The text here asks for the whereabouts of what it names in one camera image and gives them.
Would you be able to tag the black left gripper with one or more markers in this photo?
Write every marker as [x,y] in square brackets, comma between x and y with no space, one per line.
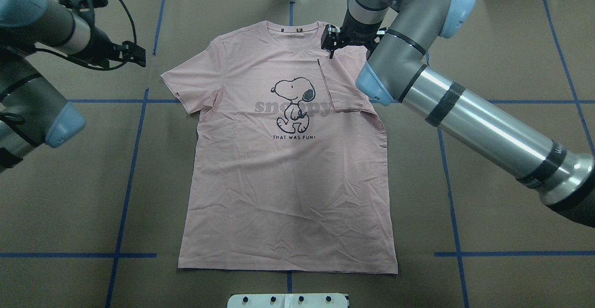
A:
[98,47]

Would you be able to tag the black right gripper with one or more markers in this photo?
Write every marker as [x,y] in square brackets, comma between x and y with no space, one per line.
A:
[355,34]

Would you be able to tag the pink Snoopy t-shirt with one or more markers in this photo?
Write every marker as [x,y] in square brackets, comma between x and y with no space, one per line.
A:
[290,168]

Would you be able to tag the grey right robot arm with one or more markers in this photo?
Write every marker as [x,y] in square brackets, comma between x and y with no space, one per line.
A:
[397,34]

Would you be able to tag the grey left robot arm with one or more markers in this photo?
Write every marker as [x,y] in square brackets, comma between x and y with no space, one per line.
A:
[33,111]

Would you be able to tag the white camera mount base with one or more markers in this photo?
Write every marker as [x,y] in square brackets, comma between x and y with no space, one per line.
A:
[290,300]

